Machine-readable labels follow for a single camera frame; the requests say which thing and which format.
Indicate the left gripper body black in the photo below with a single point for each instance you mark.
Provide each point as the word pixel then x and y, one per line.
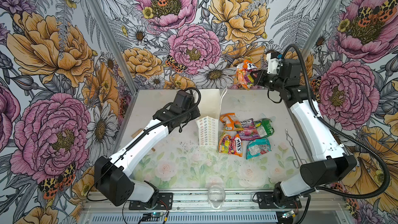
pixel 192 115

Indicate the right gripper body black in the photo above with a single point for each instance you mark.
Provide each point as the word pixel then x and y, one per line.
pixel 275 82

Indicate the white printed paper bag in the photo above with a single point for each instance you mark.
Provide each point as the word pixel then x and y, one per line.
pixel 208 122

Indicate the Fox's candy packet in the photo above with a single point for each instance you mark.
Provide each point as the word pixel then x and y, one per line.
pixel 243 74
pixel 230 144

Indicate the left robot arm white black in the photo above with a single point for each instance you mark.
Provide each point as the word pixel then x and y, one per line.
pixel 112 174

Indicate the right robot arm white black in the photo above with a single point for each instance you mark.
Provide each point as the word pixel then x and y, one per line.
pixel 330 163

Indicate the green snack packet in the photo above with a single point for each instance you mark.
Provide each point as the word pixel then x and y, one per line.
pixel 264 127

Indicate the orange snack packet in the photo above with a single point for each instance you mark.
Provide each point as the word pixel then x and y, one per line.
pixel 230 122

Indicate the pink purple snack packet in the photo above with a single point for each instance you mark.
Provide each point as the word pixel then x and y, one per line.
pixel 249 132

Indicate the teal snack packet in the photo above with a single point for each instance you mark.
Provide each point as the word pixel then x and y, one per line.
pixel 258 147

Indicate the clear glass bowl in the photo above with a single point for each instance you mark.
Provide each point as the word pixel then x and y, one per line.
pixel 216 196

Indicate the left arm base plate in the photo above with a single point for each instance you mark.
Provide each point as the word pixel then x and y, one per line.
pixel 164 201

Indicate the aluminium front rail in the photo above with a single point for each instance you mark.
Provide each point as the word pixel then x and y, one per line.
pixel 239 207

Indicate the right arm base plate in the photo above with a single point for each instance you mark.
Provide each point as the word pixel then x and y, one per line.
pixel 267 200

